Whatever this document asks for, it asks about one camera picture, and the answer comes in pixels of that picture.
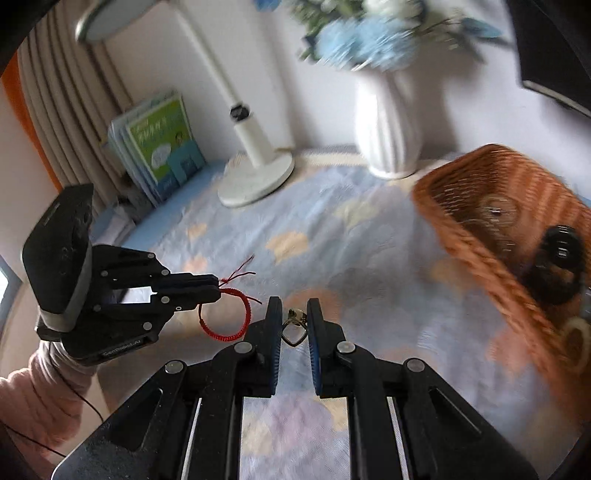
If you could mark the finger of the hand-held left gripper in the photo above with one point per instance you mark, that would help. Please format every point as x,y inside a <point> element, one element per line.
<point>184,302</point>
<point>184,282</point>

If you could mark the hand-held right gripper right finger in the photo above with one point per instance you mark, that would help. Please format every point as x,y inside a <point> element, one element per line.
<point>315,350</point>

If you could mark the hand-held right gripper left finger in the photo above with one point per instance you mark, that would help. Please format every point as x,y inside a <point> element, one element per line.
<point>275,341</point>

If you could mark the small metal keyring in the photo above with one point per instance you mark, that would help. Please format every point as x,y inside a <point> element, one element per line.
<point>292,315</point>

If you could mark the orange wicker basket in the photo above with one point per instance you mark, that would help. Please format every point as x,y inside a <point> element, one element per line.
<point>461,221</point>

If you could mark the black wrist watch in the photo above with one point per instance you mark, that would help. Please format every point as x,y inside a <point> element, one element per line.
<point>561,244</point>

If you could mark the person's left forearm pink sleeve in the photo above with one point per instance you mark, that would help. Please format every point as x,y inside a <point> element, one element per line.
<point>37,392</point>

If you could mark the white tissue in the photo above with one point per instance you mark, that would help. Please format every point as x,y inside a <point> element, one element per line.
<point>115,224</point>

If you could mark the grey rolled cloth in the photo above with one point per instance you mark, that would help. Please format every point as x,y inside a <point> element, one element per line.
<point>131,206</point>

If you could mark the patterned blue orange tablecloth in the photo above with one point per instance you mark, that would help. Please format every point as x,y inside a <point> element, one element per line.
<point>323,230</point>

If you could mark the row of thin books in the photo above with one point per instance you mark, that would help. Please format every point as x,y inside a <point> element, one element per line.
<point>121,143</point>

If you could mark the green cover book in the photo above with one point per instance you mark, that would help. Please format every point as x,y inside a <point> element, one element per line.
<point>166,143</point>

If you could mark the beige curtain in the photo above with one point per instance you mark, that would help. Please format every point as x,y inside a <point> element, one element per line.
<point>69,115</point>

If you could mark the white desk lamp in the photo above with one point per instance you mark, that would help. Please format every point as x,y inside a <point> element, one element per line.
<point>251,138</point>

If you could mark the white ribbed strip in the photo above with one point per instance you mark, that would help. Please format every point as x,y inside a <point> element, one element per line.
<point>323,156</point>

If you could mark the white ribbed vase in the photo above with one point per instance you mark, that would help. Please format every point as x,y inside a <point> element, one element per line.
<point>388,124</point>

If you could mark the blue and white artificial flowers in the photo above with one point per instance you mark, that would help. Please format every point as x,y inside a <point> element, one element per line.
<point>369,37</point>

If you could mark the black wall television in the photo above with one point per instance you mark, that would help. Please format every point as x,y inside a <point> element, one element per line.
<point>554,46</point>

